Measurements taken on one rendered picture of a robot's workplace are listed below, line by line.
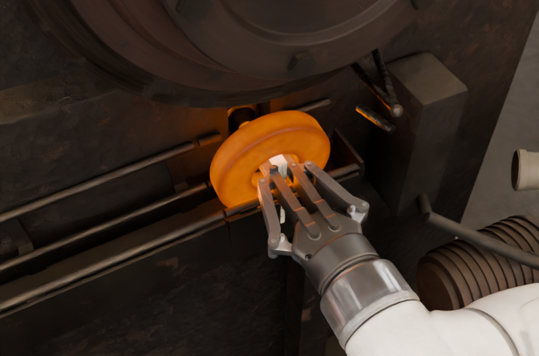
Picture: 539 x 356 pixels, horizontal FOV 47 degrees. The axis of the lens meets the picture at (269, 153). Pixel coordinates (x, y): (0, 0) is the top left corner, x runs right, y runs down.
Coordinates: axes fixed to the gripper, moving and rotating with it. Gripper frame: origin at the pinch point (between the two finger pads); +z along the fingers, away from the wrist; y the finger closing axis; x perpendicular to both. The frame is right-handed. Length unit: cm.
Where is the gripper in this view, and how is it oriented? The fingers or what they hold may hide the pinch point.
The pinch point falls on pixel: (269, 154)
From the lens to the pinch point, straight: 77.0
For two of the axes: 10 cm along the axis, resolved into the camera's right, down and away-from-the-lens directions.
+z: -4.3, -6.6, 6.1
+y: 9.0, -3.2, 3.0
